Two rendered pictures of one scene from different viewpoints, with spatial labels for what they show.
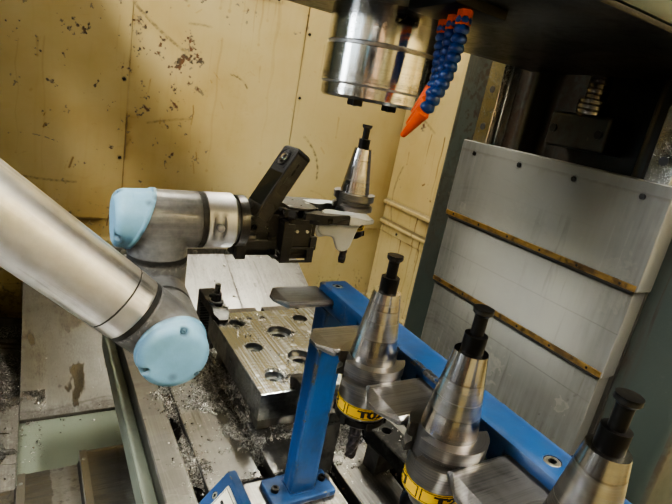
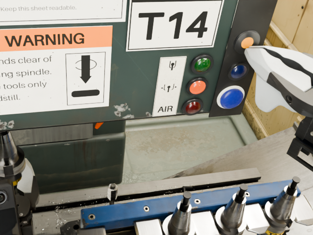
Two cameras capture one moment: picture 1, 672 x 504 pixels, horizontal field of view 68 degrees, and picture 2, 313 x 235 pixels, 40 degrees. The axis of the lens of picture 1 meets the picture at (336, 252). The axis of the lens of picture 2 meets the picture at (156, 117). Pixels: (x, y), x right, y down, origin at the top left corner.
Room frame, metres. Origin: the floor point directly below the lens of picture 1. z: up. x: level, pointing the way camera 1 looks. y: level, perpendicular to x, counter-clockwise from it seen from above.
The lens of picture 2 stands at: (0.40, 0.44, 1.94)
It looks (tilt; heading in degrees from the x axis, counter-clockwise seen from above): 42 degrees down; 282
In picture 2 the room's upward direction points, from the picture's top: 9 degrees clockwise
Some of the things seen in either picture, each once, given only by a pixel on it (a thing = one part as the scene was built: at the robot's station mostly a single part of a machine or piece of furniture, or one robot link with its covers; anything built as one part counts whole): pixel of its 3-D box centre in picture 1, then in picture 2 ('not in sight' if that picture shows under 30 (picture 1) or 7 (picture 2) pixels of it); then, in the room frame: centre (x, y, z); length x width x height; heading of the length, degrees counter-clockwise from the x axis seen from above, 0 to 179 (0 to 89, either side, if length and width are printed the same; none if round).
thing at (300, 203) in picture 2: not in sight; (301, 210); (0.20, -0.20, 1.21); 0.07 x 0.05 x 0.01; 123
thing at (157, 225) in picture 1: (158, 220); not in sight; (0.61, 0.23, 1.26); 0.11 x 0.08 x 0.09; 123
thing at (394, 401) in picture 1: (403, 400); (204, 226); (0.39, -0.08, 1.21); 0.07 x 0.05 x 0.01; 123
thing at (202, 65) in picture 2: not in sight; (202, 64); (0.45, 0.03, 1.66); 0.02 x 0.01 x 0.02; 33
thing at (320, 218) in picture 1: (319, 217); (25, 196); (0.71, 0.03, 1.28); 0.09 x 0.05 x 0.02; 109
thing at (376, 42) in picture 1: (381, 60); not in sight; (0.77, -0.01, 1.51); 0.16 x 0.16 x 0.12
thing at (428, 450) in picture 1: (445, 440); (229, 222); (0.34, -0.11, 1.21); 0.06 x 0.06 x 0.03
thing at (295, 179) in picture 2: (619, 422); (293, 184); (0.25, -0.17, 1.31); 0.02 x 0.02 x 0.03
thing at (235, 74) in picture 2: not in sight; (238, 71); (0.41, 0.00, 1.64); 0.02 x 0.01 x 0.02; 33
